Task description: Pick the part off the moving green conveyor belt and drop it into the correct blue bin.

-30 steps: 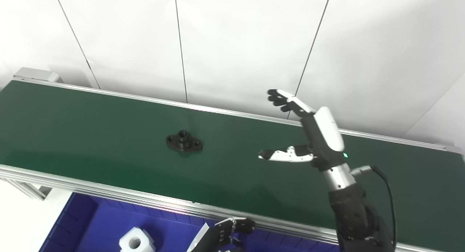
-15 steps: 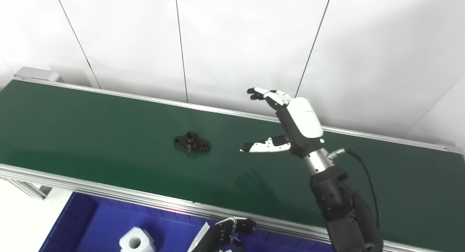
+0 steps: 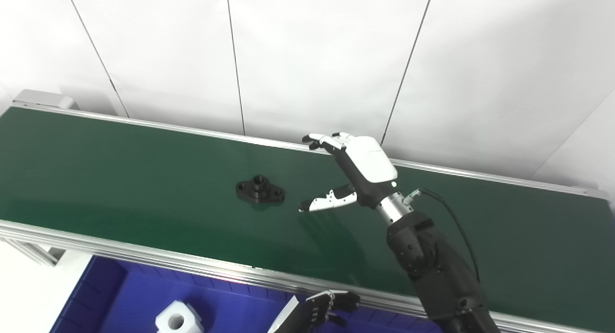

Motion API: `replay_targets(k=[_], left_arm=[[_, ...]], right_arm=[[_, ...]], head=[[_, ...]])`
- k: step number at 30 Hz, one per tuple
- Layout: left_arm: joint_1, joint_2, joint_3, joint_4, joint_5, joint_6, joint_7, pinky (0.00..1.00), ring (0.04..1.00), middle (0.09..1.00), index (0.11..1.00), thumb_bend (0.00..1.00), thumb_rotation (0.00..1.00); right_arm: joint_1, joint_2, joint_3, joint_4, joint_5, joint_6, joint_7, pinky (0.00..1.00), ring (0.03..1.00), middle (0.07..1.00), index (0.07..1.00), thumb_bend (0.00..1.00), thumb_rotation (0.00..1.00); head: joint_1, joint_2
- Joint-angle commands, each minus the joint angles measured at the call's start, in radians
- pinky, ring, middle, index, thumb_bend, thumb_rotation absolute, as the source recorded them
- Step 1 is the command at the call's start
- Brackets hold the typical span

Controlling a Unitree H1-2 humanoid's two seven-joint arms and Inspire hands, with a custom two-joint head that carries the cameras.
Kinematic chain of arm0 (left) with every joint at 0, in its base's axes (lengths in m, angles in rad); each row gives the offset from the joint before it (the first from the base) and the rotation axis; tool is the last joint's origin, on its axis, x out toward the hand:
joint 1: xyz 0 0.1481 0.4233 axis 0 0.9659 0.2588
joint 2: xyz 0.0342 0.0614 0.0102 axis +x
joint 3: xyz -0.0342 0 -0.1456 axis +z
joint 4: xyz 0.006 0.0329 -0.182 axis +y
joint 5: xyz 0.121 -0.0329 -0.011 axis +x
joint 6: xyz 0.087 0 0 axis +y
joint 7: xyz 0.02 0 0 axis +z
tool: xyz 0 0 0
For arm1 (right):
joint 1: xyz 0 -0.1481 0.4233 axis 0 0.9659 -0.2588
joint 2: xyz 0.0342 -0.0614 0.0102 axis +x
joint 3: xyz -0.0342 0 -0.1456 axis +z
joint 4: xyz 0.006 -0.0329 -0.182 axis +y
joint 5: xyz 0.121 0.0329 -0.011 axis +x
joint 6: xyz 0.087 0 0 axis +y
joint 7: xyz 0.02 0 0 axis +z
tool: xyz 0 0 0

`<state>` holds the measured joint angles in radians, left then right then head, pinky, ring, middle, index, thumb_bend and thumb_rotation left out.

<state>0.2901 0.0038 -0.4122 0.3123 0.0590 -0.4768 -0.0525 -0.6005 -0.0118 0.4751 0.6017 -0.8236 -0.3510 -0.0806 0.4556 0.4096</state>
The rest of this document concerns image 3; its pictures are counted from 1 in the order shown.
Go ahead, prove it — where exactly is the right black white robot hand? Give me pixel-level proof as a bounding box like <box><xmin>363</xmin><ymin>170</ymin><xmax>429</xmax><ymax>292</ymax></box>
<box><xmin>298</xmin><ymin>132</ymin><xmax>399</xmax><ymax>213</ymax></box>

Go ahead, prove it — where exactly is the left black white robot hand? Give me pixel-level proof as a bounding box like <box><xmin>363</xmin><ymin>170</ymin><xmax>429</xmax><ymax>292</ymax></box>
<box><xmin>267</xmin><ymin>290</ymin><xmax>361</xmax><ymax>333</ymax></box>

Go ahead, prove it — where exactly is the black flange part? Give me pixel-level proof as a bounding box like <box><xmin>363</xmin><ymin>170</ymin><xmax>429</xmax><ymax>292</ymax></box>
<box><xmin>235</xmin><ymin>174</ymin><xmax>285</xmax><ymax>205</ymax></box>

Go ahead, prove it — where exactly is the white block part with hole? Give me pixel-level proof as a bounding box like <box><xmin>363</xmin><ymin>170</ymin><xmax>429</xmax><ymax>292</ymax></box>
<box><xmin>155</xmin><ymin>300</ymin><xmax>205</xmax><ymax>333</ymax></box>

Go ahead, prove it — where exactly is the blue bin with white parts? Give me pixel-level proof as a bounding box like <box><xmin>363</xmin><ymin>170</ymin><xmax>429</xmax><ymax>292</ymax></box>
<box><xmin>48</xmin><ymin>255</ymin><xmax>308</xmax><ymax>333</ymax></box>

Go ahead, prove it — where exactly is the aluminium conveyor support leg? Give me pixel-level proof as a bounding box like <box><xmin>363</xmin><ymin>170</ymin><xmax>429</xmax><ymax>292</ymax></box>
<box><xmin>0</xmin><ymin>236</ymin><xmax>66</xmax><ymax>267</ymax></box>

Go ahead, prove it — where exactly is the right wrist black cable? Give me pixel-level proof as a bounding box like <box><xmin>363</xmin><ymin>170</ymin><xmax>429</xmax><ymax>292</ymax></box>
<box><xmin>404</xmin><ymin>188</ymin><xmax>481</xmax><ymax>283</ymax></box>

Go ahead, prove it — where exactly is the green conveyor belt aluminium frame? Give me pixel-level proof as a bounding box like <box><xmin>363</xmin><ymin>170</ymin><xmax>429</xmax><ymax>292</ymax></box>
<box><xmin>0</xmin><ymin>89</ymin><xmax>615</xmax><ymax>333</ymax></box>

